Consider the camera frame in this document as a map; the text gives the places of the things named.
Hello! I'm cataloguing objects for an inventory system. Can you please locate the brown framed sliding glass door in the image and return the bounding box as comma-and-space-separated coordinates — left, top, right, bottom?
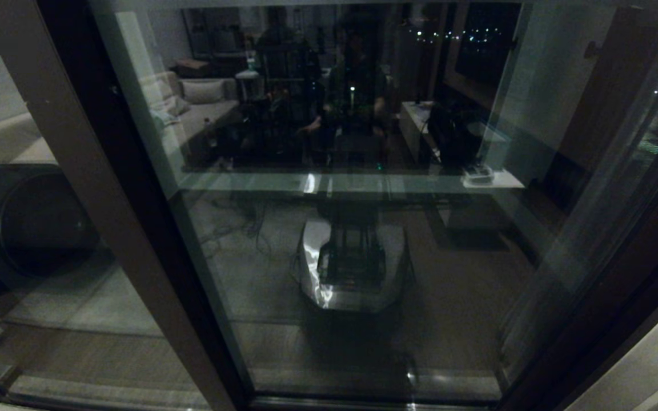
86, 0, 658, 411

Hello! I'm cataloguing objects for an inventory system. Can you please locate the brown framed fixed glass panel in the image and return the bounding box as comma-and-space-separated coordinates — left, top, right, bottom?
0, 0, 250, 411

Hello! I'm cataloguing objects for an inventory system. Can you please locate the dark brown door jamb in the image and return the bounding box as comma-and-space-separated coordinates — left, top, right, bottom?
503, 228, 658, 411

